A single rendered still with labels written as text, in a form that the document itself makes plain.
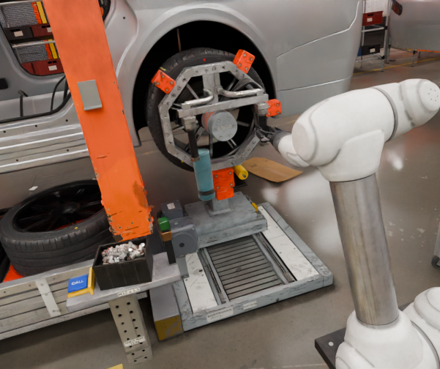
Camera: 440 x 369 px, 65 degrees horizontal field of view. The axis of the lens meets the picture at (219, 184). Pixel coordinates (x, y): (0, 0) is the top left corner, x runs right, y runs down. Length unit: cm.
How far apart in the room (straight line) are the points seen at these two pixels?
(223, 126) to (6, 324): 134
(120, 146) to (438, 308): 112
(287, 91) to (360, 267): 138
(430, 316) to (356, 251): 30
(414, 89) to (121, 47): 137
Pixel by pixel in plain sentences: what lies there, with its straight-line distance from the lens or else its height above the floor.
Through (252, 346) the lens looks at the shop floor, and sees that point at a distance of 172.
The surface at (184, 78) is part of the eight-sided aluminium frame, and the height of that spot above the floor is 107.
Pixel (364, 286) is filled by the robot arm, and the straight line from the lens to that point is 91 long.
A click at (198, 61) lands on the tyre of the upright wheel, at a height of 114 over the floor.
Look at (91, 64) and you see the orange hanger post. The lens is 131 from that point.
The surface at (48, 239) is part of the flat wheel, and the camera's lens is 179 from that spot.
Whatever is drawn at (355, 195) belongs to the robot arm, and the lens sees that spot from 81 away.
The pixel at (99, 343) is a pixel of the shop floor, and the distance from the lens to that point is 191.
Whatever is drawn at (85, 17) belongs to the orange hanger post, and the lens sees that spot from 130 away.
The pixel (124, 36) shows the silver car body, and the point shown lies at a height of 129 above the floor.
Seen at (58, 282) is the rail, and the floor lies 34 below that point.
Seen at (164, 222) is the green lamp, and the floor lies 66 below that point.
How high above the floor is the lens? 135
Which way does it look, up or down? 27 degrees down
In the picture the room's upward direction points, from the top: 7 degrees counter-clockwise
